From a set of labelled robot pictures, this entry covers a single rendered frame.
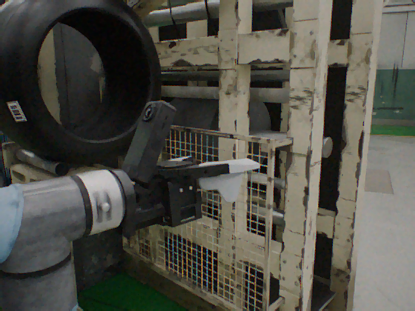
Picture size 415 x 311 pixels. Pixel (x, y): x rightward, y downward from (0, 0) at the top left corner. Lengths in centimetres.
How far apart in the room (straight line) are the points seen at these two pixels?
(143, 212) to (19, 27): 81
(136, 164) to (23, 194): 14
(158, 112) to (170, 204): 12
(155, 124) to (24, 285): 23
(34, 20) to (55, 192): 81
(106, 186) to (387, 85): 987
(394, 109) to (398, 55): 133
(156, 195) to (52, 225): 14
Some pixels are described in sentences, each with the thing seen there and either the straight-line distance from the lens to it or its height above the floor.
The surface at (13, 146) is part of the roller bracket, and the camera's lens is 155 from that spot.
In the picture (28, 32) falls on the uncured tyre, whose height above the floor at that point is 132.
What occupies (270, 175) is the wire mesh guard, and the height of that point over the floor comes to 88.
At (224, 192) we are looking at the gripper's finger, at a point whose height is 103.
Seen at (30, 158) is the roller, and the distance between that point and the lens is 143.
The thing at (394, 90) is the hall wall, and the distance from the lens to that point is 1018.
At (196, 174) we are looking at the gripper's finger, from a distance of 47.
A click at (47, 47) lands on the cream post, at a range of 162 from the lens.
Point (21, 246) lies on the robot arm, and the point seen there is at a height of 103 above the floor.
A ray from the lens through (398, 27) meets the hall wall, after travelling 1031.
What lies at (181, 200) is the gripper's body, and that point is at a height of 103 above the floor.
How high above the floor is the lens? 119
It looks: 12 degrees down
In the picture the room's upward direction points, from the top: straight up
